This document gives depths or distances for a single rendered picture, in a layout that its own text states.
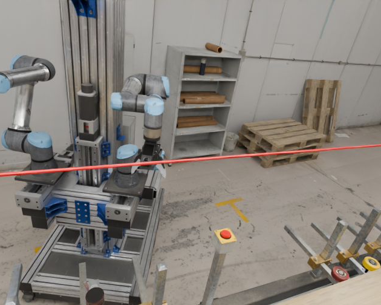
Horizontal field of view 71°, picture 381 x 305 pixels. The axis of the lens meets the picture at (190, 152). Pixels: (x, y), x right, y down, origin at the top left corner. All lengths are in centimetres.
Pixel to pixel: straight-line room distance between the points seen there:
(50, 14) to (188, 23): 156
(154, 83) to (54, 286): 152
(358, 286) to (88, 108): 168
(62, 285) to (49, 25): 244
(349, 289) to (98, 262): 166
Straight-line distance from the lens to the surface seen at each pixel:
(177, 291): 243
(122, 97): 117
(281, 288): 176
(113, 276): 224
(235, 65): 386
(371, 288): 177
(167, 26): 363
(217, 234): 114
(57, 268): 234
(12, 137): 177
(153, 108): 105
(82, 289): 141
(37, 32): 334
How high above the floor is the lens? 201
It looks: 28 degrees down
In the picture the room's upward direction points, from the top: 9 degrees clockwise
